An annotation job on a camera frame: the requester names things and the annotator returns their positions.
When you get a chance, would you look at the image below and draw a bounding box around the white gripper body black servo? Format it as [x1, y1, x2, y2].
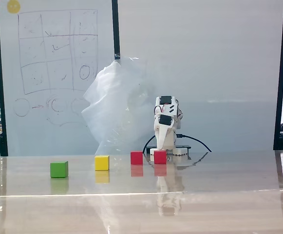
[153, 112, 175, 128]

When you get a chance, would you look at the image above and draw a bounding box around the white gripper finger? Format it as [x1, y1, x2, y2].
[155, 124, 170, 150]

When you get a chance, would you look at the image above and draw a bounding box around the red wooden cube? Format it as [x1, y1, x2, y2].
[153, 150, 167, 165]
[130, 151, 144, 165]

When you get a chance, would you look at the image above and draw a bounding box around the yellow wooden cube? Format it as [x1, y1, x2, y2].
[94, 155, 110, 171]

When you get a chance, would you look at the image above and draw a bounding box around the green wooden cube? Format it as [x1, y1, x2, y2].
[50, 161, 69, 178]

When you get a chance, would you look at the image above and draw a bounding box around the black table clamp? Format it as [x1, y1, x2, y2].
[146, 145, 192, 150]

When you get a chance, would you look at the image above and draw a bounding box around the translucent white plastic bag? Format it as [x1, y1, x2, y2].
[81, 56, 156, 156]

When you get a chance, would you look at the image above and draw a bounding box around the plain white board panel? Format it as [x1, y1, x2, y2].
[116, 0, 283, 154]

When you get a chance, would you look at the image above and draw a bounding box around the whiteboard with marker drawings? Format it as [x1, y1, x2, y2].
[0, 0, 115, 156]

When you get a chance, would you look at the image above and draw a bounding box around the yellow round magnet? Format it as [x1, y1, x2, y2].
[6, 0, 21, 14]

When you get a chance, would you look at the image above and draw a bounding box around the thick black cable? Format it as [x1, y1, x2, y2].
[176, 134, 212, 153]

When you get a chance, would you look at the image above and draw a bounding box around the thin black cable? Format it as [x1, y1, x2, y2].
[142, 135, 156, 155]

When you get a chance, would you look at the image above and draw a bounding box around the black board frame post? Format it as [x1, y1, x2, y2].
[0, 0, 9, 156]
[111, 0, 121, 60]
[273, 0, 283, 151]

